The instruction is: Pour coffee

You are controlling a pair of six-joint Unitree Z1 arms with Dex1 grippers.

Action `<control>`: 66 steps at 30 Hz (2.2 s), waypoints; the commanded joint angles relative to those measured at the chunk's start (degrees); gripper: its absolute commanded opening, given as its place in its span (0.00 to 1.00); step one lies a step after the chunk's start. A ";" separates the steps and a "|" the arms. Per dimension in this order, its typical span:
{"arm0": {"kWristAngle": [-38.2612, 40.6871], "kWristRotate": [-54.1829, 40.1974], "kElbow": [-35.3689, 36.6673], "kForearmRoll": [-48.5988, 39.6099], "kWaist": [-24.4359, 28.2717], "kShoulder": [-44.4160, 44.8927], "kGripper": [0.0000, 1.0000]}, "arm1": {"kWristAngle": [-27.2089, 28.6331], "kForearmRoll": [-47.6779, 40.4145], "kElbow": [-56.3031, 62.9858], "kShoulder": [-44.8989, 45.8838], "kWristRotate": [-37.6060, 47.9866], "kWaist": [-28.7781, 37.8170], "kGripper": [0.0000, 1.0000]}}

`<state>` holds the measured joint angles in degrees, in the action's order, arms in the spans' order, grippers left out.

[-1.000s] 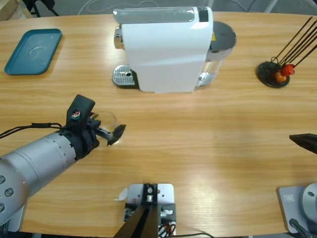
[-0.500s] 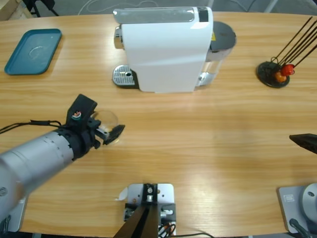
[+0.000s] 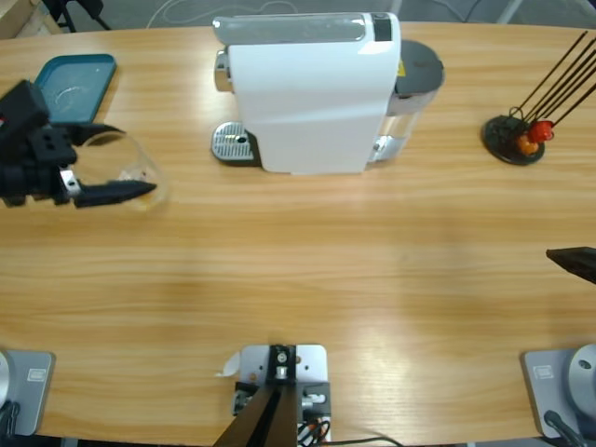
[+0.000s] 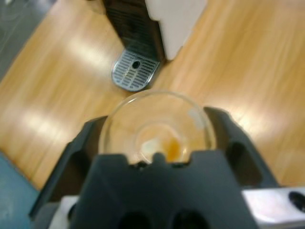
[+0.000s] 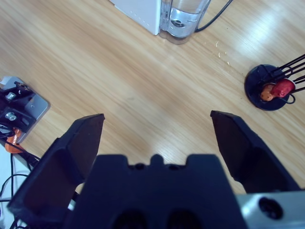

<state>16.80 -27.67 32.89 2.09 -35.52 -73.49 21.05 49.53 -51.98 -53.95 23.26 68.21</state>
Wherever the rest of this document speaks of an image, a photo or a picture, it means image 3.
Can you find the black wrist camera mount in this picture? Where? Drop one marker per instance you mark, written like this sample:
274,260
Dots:
23,107

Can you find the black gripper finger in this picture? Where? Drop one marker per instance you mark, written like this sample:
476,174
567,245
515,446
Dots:
579,263

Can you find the red coffee capsule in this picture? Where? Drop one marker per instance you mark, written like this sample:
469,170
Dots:
540,131

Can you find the black metal stand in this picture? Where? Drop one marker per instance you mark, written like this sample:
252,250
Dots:
90,11

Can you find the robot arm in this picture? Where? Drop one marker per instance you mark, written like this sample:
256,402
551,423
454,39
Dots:
3,377
584,377

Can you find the metal grid drip tray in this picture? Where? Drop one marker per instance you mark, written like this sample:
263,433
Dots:
230,139

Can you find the grey coffee machine lever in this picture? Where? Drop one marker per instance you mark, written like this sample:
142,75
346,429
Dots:
288,29

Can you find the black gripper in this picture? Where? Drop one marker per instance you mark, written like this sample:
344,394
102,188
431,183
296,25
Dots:
25,177

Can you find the white paper tab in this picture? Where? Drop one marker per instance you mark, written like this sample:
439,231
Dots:
229,365

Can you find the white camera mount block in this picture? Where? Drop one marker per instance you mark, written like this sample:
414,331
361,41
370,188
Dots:
309,368

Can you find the orange coffee capsule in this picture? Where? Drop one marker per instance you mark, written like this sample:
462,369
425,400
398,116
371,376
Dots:
528,145

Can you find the white capsule coffee machine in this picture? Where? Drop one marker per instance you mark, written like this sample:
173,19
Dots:
312,107

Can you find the black capsule holder with rods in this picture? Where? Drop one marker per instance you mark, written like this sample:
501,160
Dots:
505,135

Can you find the teal plastic tray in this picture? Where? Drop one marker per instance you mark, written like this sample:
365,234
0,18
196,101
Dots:
79,88

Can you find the clear drinking glass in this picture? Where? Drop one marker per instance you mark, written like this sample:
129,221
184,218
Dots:
135,163

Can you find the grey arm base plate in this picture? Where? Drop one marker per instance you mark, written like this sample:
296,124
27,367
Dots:
32,391
545,386

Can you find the black camera post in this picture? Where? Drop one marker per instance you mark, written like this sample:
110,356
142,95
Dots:
265,414

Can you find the clear water tank dark lid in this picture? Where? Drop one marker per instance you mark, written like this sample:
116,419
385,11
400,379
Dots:
416,70

